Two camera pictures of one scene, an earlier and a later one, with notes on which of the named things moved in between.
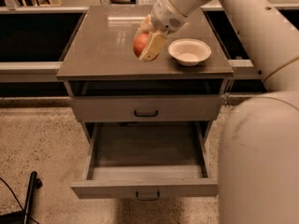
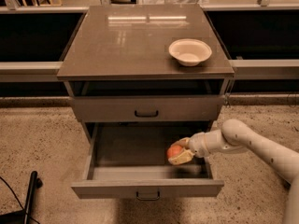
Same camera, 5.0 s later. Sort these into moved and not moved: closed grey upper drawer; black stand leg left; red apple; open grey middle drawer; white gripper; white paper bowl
Moved: red apple; white gripper
Not moved: black stand leg left; white paper bowl; open grey middle drawer; closed grey upper drawer
